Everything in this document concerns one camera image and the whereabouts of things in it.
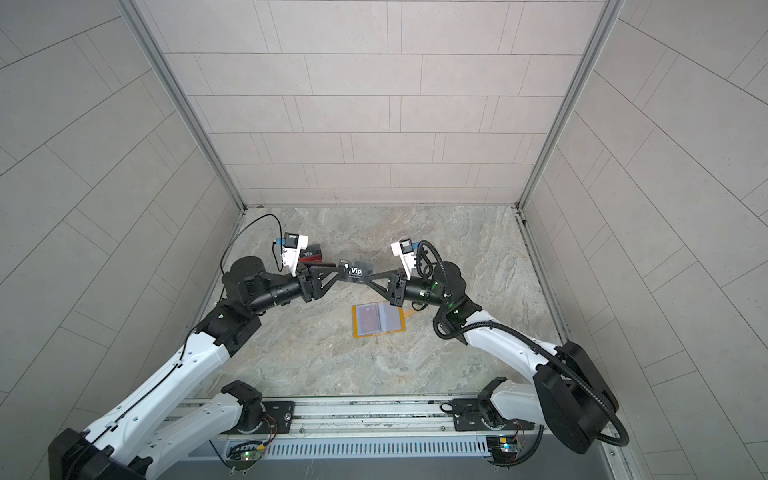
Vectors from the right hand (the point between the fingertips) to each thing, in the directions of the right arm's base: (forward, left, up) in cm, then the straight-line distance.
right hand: (368, 290), depth 66 cm
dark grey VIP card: (+4, +3, +3) cm, 5 cm away
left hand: (+3, +5, +3) cm, 7 cm away
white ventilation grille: (-27, -11, -26) cm, 39 cm away
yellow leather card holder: (+4, 0, -24) cm, 24 cm away
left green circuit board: (-27, +30, -23) cm, 46 cm away
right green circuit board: (-28, -29, -27) cm, 48 cm away
